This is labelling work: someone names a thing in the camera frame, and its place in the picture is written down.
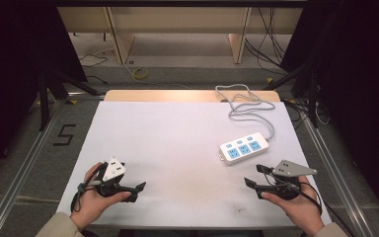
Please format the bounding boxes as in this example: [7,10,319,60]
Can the bundle of black cables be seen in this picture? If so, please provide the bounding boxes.
[244,7,289,75]

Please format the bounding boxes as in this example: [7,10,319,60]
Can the grey power strip cable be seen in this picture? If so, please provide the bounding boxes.
[214,83,276,141]

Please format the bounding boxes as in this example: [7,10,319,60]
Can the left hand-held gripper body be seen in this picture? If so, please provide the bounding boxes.
[95,156,128,198]

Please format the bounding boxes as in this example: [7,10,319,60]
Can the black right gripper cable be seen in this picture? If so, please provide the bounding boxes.
[260,166,357,237]

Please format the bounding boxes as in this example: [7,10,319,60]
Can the yellow tape roll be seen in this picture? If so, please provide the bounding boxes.
[131,66,150,80]

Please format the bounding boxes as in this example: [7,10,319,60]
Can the thin black floor cable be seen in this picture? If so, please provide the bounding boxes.
[78,53,110,85]

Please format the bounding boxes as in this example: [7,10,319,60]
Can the person's right hand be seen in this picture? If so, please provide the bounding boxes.
[260,175,326,237]

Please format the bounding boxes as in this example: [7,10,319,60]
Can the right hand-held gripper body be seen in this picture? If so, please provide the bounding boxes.
[265,159,319,201]

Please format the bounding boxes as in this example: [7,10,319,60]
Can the aluminium rail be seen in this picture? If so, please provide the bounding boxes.
[0,98,63,237]
[299,113,378,237]

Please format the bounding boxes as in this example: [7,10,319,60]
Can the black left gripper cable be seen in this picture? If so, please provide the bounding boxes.
[70,180,104,213]

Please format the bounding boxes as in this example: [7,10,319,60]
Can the wooden desk frame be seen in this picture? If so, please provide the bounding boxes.
[56,6,304,65]

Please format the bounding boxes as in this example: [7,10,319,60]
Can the white power strip blue sockets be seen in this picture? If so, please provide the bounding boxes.
[218,131,270,166]

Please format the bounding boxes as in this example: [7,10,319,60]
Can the person's left hand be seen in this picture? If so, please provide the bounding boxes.
[70,162,132,232]

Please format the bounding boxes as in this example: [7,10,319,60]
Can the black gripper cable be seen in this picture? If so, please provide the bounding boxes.
[260,166,357,237]
[70,180,104,213]

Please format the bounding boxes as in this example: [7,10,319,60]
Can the dark curtain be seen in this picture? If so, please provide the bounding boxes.
[279,0,379,230]
[0,0,89,187]

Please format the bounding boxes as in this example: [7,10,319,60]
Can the black metal stand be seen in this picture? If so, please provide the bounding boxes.
[262,60,321,128]
[37,67,101,132]

